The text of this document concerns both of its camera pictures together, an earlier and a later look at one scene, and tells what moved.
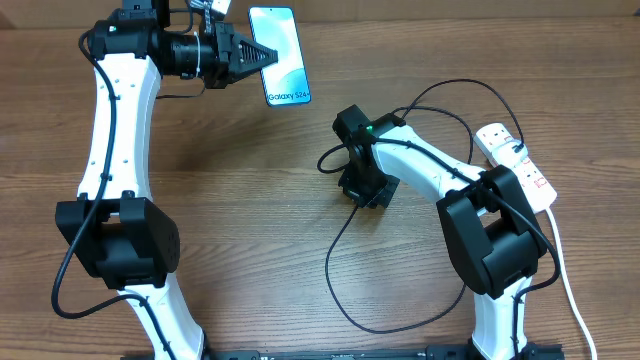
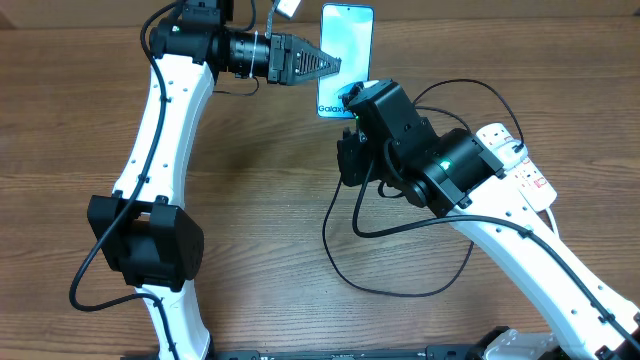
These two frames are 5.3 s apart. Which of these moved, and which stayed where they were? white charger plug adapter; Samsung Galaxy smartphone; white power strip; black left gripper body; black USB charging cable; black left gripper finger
Moved: black USB charging cable; black left gripper finger; Samsung Galaxy smartphone; black left gripper body
Stayed: white power strip; white charger plug adapter
